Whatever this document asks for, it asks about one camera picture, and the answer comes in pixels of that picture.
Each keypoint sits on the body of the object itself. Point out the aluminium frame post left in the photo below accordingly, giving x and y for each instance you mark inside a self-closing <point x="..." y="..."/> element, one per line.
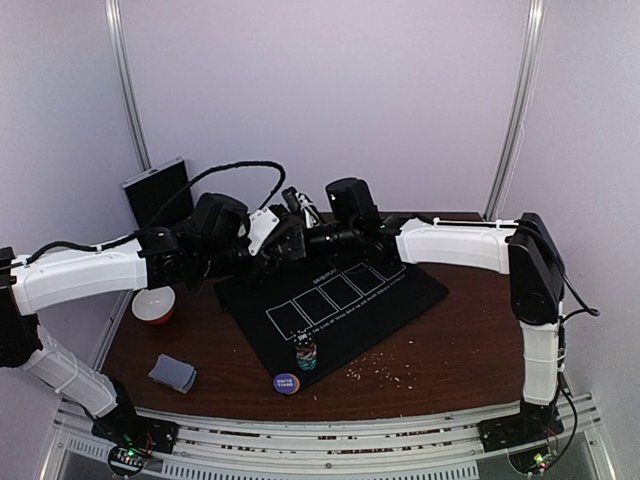
<point x="117" y="36"/>

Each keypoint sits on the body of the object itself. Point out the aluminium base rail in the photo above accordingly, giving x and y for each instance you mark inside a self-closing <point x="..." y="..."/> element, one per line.
<point x="439" y="446"/>

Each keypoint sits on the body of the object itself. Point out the aluminium poker chip case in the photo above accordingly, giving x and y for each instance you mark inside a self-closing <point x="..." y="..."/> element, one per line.
<point x="148" y="191"/>

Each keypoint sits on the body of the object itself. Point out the aluminium frame post right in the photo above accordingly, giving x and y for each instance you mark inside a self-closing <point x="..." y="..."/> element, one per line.
<point x="525" y="85"/>

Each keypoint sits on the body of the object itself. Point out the orange white bowl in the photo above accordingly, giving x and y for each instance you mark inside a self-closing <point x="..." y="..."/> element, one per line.
<point x="155" y="306"/>

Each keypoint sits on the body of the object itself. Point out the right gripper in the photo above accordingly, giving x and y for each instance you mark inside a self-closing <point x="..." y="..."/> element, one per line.
<point x="310" y="235"/>

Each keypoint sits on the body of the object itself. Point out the multicolour poker chip stack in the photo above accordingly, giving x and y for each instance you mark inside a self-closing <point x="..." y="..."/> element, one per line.
<point x="305" y="350"/>

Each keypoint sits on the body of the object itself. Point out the aluminium frame post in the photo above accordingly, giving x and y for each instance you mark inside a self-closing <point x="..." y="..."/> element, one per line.
<point x="117" y="36"/>
<point x="525" y="85"/>

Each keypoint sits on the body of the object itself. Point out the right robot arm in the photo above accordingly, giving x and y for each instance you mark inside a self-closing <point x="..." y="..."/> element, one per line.
<point x="519" y="252"/>

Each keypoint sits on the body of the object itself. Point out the purple small blind button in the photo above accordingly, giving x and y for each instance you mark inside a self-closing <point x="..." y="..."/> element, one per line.
<point x="286" y="383"/>

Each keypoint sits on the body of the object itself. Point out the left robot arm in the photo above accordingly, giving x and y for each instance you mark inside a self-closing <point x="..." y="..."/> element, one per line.
<point x="66" y="273"/>

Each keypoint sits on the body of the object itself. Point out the blue playing card deck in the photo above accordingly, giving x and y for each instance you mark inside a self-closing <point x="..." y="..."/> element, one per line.
<point x="173" y="373"/>

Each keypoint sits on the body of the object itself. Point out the black poker mat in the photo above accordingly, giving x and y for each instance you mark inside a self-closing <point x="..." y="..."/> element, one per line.
<point x="348" y="306"/>

